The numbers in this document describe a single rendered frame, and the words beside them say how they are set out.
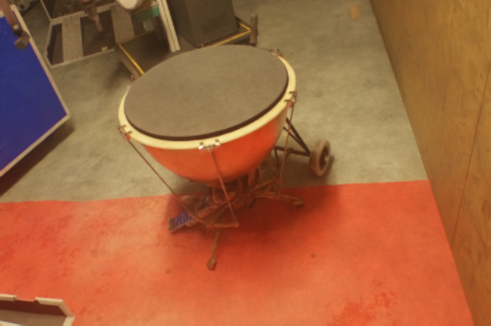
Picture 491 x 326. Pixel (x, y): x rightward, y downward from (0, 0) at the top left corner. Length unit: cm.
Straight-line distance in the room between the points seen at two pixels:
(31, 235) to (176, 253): 89
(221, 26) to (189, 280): 183
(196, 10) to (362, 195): 165
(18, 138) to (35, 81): 37
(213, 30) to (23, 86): 129
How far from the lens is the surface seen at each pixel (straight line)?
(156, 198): 253
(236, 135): 149
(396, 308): 194
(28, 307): 230
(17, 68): 295
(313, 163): 229
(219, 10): 318
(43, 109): 309
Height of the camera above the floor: 168
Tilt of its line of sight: 39 degrees down
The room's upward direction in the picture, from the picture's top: 13 degrees counter-clockwise
